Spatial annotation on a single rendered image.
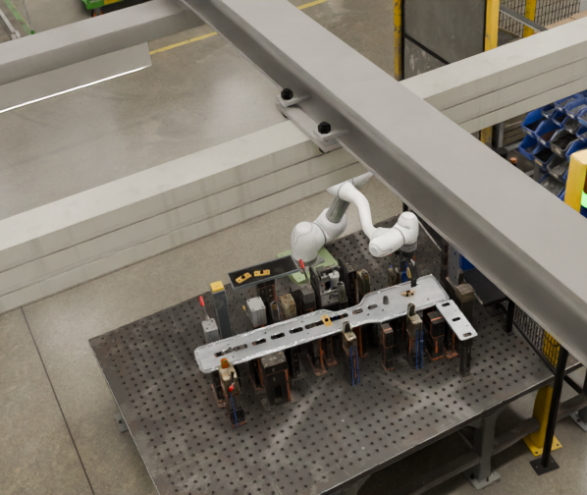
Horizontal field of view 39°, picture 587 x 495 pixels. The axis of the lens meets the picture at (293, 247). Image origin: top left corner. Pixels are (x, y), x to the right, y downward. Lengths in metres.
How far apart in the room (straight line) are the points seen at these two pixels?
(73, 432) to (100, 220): 4.32
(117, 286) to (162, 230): 5.11
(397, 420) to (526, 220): 3.38
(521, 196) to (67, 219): 0.66
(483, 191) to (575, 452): 4.21
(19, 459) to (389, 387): 2.37
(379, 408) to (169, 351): 1.26
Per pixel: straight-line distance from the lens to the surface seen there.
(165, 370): 4.77
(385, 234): 4.16
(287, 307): 4.45
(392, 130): 1.22
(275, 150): 1.37
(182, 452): 4.39
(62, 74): 2.03
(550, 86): 1.69
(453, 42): 6.46
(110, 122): 8.48
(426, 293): 4.59
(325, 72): 1.38
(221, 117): 8.21
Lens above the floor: 4.14
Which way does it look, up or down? 40 degrees down
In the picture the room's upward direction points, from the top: 7 degrees counter-clockwise
